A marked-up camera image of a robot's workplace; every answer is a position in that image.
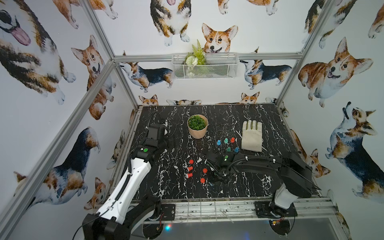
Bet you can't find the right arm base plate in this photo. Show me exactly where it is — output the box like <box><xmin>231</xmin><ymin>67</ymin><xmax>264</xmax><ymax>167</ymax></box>
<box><xmin>254</xmin><ymin>201</ymin><xmax>298</xmax><ymax>219</ymax></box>

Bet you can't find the white wire wall basket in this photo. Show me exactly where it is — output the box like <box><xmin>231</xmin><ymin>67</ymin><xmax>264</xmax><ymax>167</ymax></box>
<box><xmin>172</xmin><ymin>53</ymin><xmax>240</xmax><ymax>80</ymax></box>

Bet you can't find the beige plant pot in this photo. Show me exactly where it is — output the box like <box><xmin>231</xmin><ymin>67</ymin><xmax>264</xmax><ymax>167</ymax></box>
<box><xmin>187</xmin><ymin>115</ymin><xmax>209</xmax><ymax>140</ymax></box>

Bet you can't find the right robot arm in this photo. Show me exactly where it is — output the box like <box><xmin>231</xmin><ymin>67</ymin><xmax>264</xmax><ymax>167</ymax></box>
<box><xmin>199</xmin><ymin>151</ymin><xmax>316</xmax><ymax>219</ymax></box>

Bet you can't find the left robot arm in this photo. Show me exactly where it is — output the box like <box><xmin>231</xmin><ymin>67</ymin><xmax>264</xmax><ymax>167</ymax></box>
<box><xmin>80</xmin><ymin>112</ymin><xmax>173</xmax><ymax>240</ymax></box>

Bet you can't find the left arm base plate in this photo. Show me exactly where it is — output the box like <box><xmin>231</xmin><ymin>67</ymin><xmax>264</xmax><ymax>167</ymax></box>
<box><xmin>157</xmin><ymin>204</ymin><xmax>176</xmax><ymax>221</ymax></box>

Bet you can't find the green fern with flower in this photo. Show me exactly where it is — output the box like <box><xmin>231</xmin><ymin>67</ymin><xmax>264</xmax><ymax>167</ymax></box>
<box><xmin>183</xmin><ymin>40</ymin><xmax>207</xmax><ymax>78</ymax></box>

